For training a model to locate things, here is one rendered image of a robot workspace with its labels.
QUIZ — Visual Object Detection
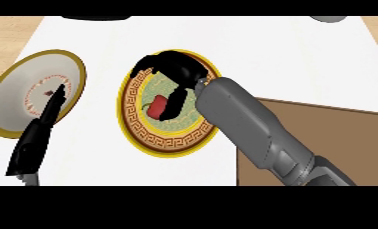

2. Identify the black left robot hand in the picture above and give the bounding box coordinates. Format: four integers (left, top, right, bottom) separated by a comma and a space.
5, 83, 69, 177

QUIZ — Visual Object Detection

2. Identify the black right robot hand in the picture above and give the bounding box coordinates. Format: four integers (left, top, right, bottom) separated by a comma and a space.
131, 50, 210, 122

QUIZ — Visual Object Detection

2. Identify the red bell pepper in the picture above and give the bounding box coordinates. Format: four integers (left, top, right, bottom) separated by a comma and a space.
141, 94, 172, 120

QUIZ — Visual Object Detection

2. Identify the white gold-rimmed plate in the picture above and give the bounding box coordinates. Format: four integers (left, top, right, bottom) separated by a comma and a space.
0, 49, 89, 139

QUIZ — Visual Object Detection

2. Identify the yellow brown patterned tray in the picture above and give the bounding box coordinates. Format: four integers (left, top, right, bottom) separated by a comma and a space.
116, 48, 225, 159

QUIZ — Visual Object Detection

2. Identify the black rounded object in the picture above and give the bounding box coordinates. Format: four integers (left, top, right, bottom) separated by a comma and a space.
61, 16, 133, 22

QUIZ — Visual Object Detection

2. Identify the grey rounded object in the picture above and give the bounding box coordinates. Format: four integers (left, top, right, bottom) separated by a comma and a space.
309, 16, 349, 24

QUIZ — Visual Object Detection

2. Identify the brown wooden board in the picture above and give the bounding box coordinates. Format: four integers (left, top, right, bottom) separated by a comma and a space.
235, 97, 378, 187

